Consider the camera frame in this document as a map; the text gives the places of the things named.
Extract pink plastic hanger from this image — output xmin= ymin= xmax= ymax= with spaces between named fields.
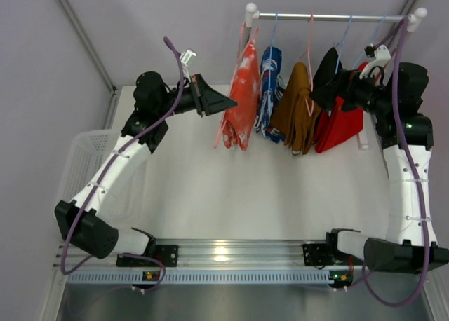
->
xmin=213 ymin=20 xmax=260 ymax=150

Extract orange white patterned trousers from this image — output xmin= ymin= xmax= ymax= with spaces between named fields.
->
xmin=221 ymin=37 xmax=261 ymax=152

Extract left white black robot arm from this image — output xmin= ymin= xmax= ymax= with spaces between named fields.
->
xmin=55 ymin=71 xmax=237 ymax=259

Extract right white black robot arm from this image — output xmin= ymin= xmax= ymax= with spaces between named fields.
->
xmin=310 ymin=62 xmax=448 ymax=274

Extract blue hanger with black trousers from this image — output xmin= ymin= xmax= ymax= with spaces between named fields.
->
xmin=328 ymin=14 xmax=354 ymax=117

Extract black trousers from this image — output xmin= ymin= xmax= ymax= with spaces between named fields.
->
xmin=313 ymin=47 xmax=342 ymax=92

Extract blue hanger with red trousers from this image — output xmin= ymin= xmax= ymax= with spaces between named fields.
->
xmin=352 ymin=15 xmax=388 ymax=69

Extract pink hanger with brown trousers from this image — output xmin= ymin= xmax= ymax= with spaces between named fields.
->
xmin=298 ymin=12 xmax=316 ymax=116

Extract red trousers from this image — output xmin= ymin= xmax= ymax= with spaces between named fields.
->
xmin=312 ymin=62 xmax=369 ymax=153

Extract brown trousers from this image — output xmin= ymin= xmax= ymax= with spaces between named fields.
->
xmin=270 ymin=62 xmax=321 ymax=156

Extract blue white patterned trousers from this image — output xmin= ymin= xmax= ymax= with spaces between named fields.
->
xmin=253 ymin=46 xmax=286 ymax=144

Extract light blue hanger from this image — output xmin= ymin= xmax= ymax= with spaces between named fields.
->
xmin=265 ymin=11 xmax=279 ymax=102

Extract white metal clothes rack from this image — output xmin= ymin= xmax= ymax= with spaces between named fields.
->
xmin=241 ymin=2 xmax=429 ymax=150

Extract white plastic basket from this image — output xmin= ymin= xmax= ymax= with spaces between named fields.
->
xmin=55 ymin=128 xmax=141 ymax=224

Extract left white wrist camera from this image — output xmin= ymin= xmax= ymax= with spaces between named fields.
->
xmin=180 ymin=49 xmax=197 ymax=78

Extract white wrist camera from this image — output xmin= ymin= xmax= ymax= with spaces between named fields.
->
xmin=180 ymin=49 xmax=197 ymax=78
xmin=359 ymin=44 xmax=391 ymax=79

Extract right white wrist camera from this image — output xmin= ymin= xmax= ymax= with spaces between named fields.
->
xmin=359 ymin=44 xmax=391 ymax=79

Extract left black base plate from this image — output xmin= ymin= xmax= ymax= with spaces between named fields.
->
xmin=116 ymin=243 xmax=179 ymax=268

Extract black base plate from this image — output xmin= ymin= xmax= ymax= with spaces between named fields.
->
xmin=302 ymin=243 xmax=336 ymax=270
xmin=116 ymin=243 xmax=179 ymax=268

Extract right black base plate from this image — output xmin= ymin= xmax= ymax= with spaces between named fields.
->
xmin=302 ymin=243 xmax=336 ymax=270

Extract aluminium mounting rail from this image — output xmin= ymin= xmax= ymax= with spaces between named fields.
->
xmin=53 ymin=239 xmax=348 ymax=270

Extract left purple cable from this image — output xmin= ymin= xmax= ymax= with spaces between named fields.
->
xmin=60 ymin=36 xmax=186 ymax=294

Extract grey slotted cable duct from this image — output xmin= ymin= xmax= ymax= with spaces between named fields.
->
xmin=67 ymin=268 xmax=351 ymax=285

